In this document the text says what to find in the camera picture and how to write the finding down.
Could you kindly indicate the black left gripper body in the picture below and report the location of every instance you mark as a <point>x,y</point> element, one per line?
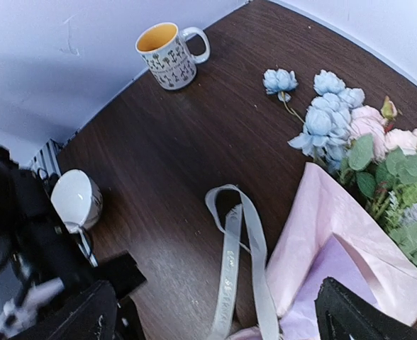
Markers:
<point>124,275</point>

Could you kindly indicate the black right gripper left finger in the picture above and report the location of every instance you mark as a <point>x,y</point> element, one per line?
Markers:
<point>90,315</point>

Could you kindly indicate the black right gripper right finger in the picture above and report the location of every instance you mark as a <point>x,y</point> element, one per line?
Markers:
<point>341,314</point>

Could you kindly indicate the purple tissue paper sheet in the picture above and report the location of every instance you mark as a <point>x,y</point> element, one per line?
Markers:
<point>328,234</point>

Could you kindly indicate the cream ribbon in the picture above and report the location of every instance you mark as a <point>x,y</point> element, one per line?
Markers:
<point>244,252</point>

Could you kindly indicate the pink flower bunch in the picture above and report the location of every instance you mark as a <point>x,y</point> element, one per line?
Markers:
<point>381,161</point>

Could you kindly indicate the blue flower bunch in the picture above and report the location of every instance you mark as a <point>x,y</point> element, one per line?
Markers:
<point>326,124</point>

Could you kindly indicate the white purple flower bunch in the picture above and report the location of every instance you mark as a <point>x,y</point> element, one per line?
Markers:
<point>400,223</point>

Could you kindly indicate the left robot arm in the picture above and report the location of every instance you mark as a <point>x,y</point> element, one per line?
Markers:
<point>35,245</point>

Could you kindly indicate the plain white round bowl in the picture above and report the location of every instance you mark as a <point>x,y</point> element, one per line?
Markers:
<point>77,200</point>

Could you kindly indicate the patterned mug yellow inside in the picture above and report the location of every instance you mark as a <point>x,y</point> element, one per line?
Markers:
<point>164,49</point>

